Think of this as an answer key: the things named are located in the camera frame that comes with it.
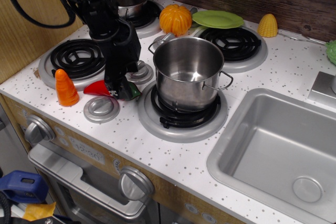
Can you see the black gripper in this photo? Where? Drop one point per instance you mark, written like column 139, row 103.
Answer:
column 121, row 51

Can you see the red toy chili pepper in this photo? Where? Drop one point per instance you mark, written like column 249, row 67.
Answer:
column 99, row 88

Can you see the orange toy carrot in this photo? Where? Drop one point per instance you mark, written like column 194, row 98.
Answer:
column 66, row 92

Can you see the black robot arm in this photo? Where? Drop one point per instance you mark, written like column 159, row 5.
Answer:
column 100, row 16

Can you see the large steel pot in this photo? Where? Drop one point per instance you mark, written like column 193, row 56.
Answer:
column 187, row 73

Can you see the lower grey stove knob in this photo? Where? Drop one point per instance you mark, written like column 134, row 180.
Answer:
column 101, row 109

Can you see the upper grey stove knob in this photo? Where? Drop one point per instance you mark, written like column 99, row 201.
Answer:
column 143, row 75

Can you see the front left black burner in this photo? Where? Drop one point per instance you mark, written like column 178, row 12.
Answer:
column 81, row 59

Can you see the black burner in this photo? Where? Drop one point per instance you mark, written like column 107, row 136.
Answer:
column 81, row 59
column 147, row 22
column 243, row 48
column 180, row 127

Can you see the hidden grey stove knob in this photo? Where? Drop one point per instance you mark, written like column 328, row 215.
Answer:
column 161, row 39

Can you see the front right black burner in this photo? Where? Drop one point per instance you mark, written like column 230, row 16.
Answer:
column 180, row 127

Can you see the back left black burner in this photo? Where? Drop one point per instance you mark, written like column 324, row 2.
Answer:
column 147, row 22

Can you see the orange toy pumpkin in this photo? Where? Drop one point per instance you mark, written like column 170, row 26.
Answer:
column 175, row 19

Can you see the left oven knob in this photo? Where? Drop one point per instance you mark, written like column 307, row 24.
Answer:
column 38, row 130

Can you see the oven knob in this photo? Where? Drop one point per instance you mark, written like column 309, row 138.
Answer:
column 134, row 185
column 38, row 130

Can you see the right oven knob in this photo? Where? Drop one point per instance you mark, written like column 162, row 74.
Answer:
column 134, row 185

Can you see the green plastic plate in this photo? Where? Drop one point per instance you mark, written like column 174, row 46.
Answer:
column 217, row 19

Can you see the back right black burner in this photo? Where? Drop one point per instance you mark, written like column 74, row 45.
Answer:
column 243, row 48

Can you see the blue clamp tool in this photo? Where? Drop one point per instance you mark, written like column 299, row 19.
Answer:
column 24, row 187

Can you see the yellow cloth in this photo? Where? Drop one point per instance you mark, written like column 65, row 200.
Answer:
column 39, row 211

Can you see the yellow toy corn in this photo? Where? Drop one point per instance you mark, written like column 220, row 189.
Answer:
column 268, row 26

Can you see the grey toy sink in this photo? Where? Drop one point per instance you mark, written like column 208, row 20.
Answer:
column 281, row 152

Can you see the grey faucet base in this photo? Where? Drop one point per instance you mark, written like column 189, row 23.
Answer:
column 323, row 89

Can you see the green toy vegetable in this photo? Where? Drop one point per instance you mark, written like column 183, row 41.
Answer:
column 331, row 51

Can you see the grey oven door handle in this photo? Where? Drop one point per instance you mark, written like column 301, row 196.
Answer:
column 89, row 195

